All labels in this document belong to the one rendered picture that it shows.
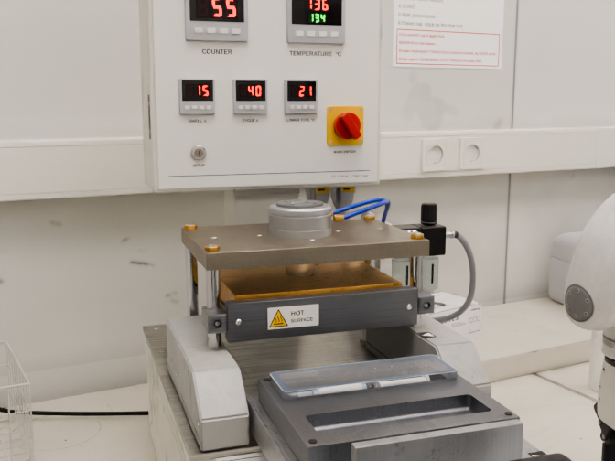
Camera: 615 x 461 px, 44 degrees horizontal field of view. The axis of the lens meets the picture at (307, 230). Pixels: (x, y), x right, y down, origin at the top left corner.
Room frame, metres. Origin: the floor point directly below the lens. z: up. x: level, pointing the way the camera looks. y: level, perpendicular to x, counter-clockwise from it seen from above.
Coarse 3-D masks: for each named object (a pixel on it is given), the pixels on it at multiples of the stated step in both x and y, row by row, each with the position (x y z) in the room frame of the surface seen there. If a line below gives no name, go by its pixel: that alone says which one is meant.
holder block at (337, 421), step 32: (448, 384) 0.72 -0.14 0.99; (288, 416) 0.64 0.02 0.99; (320, 416) 0.65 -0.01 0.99; (352, 416) 0.66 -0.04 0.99; (384, 416) 0.67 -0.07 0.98; (416, 416) 0.68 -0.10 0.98; (448, 416) 0.68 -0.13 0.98; (480, 416) 0.64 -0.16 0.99; (512, 416) 0.64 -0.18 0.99; (320, 448) 0.59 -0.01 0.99
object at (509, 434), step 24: (264, 432) 0.67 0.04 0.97; (432, 432) 0.58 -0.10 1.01; (456, 432) 0.58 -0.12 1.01; (480, 432) 0.58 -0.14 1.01; (504, 432) 0.59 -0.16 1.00; (288, 456) 0.62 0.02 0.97; (360, 456) 0.55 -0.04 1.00; (384, 456) 0.56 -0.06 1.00; (408, 456) 0.56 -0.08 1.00; (432, 456) 0.57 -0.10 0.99; (456, 456) 0.58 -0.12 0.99; (480, 456) 0.58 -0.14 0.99; (504, 456) 0.59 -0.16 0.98; (528, 456) 0.62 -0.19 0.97
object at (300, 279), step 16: (224, 272) 0.94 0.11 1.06; (240, 272) 0.94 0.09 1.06; (256, 272) 0.94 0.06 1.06; (272, 272) 0.94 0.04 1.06; (288, 272) 0.93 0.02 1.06; (304, 272) 0.92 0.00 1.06; (320, 272) 0.94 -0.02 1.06; (336, 272) 0.94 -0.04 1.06; (352, 272) 0.94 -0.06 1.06; (368, 272) 0.94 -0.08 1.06; (224, 288) 0.88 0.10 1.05; (240, 288) 0.86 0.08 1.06; (256, 288) 0.86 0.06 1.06; (272, 288) 0.86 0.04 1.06; (288, 288) 0.86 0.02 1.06; (304, 288) 0.86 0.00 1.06; (320, 288) 0.86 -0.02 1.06; (336, 288) 0.86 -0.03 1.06; (352, 288) 0.87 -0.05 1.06; (368, 288) 0.88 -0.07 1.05; (224, 304) 0.90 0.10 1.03
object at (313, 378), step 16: (320, 368) 0.74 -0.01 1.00; (336, 368) 0.74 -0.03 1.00; (352, 368) 0.74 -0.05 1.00; (368, 368) 0.74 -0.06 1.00; (384, 368) 0.74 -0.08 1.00; (400, 368) 0.74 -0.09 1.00; (416, 368) 0.74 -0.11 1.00; (432, 368) 0.74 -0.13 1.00; (448, 368) 0.74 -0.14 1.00; (288, 384) 0.70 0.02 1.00; (304, 384) 0.70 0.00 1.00; (320, 384) 0.70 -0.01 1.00; (336, 384) 0.70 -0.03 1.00
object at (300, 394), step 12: (372, 360) 0.77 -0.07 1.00; (444, 372) 0.73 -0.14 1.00; (456, 372) 0.73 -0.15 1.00; (276, 384) 0.70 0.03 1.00; (348, 384) 0.70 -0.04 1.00; (360, 384) 0.70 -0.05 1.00; (372, 384) 0.70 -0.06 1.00; (384, 384) 0.71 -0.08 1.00; (396, 384) 0.71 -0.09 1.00; (408, 384) 0.72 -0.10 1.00; (288, 396) 0.68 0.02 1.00; (300, 396) 0.68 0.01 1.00; (312, 396) 0.69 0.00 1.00
